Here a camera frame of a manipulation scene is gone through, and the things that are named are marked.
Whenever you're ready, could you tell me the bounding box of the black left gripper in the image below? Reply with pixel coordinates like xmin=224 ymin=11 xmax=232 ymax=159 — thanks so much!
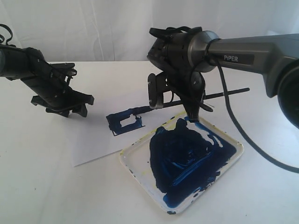
xmin=20 ymin=65 xmax=94 ymax=118

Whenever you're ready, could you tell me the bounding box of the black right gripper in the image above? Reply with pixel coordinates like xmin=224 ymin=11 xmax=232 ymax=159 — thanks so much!
xmin=163 ymin=71 xmax=206 ymax=121

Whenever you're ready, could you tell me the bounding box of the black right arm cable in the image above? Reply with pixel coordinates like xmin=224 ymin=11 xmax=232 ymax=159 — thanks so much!
xmin=149 ymin=26 xmax=299 ymax=175

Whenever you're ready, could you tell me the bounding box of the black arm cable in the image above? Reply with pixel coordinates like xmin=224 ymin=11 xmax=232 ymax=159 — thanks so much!
xmin=149 ymin=26 xmax=299 ymax=175
xmin=0 ymin=23 xmax=14 ymax=47

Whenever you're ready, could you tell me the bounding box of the white paper sheet with square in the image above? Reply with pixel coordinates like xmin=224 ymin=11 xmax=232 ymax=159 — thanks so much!
xmin=64 ymin=81 xmax=183 ymax=166

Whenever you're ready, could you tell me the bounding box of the white paint tray blue paint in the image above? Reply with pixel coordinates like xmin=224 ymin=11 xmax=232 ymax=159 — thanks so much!
xmin=120 ymin=112 xmax=244 ymax=215

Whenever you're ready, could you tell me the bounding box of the white backdrop curtain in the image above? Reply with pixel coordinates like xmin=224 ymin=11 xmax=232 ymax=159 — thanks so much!
xmin=0 ymin=0 xmax=299 ymax=62

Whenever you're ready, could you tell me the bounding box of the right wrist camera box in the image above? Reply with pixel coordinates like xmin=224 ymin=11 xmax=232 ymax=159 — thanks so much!
xmin=148 ymin=73 xmax=164 ymax=109

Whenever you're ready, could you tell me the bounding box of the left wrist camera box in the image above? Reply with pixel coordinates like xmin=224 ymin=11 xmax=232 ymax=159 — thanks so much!
xmin=50 ymin=63 xmax=75 ymax=70

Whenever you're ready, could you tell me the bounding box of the black paintbrush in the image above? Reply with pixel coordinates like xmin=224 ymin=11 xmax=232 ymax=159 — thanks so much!
xmin=128 ymin=87 xmax=250 ymax=115

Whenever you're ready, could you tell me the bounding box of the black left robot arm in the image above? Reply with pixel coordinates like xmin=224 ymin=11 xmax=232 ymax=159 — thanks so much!
xmin=0 ymin=45 xmax=94 ymax=117

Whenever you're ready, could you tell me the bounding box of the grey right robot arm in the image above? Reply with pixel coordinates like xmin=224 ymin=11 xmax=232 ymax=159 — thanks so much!
xmin=147 ymin=27 xmax=299 ymax=126

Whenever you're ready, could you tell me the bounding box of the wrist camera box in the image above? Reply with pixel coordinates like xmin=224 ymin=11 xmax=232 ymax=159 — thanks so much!
xmin=148 ymin=73 xmax=164 ymax=109
xmin=50 ymin=63 xmax=75 ymax=70

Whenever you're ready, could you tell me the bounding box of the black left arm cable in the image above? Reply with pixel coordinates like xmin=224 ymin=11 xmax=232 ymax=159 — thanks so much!
xmin=0 ymin=23 xmax=14 ymax=47

